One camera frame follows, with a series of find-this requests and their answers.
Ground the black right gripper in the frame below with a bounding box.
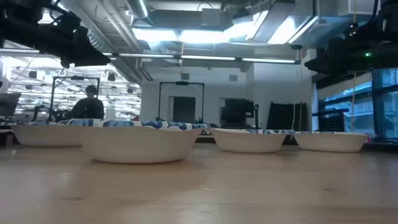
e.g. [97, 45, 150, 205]
[304, 23, 398, 75]

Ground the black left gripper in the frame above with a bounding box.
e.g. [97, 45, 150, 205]
[0, 11, 112, 70]

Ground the blue patterned paper bowl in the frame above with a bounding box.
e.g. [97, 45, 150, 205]
[210, 127, 295, 154]
[292, 130, 370, 153]
[11, 121, 86, 147]
[66, 118, 210, 165]

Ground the person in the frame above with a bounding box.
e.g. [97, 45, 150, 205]
[66, 84, 105, 121]

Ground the black crate cart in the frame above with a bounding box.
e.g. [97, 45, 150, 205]
[312, 108, 350, 133]

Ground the black folded panel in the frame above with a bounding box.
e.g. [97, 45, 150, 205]
[266, 101, 309, 131]

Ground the grey computer monitor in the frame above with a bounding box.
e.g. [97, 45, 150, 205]
[0, 92, 22, 118]

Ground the black screen on stand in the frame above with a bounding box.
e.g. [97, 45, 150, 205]
[220, 98, 256, 129]

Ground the long ceiling light fixture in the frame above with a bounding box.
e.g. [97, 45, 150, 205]
[102, 52, 302, 65]

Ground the black camera rig frame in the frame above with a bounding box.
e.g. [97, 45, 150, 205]
[47, 75, 101, 123]
[157, 81, 206, 124]

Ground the silver ventilation duct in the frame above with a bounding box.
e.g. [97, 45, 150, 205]
[126, 0, 155, 29]

